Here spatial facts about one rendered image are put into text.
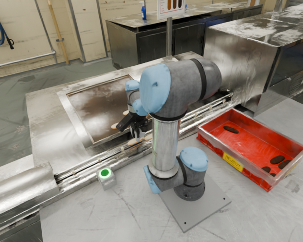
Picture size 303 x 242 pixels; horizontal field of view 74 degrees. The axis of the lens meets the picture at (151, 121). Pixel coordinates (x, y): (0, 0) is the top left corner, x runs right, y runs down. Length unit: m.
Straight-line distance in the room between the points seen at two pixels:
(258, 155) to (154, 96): 0.91
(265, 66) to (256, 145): 0.47
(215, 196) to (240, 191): 0.14
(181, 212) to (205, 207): 0.11
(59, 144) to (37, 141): 0.15
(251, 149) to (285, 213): 0.37
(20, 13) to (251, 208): 4.34
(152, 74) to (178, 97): 0.08
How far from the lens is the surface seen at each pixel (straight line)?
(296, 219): 1.13
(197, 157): 0.84
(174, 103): 0.51
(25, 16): 4.54
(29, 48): 4.65
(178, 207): 0.97
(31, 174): 1.14
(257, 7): 5.67
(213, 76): 0.54
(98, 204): 1.04
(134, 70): 1.73
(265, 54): 1.38
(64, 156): 1.29
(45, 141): 1.45
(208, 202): 1.01
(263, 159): 1.28
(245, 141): 1.34
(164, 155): 0.68
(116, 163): 1.11
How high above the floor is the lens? 1.70
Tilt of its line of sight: 39 degrees down
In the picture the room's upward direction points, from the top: 3 degrees counter-clockwise
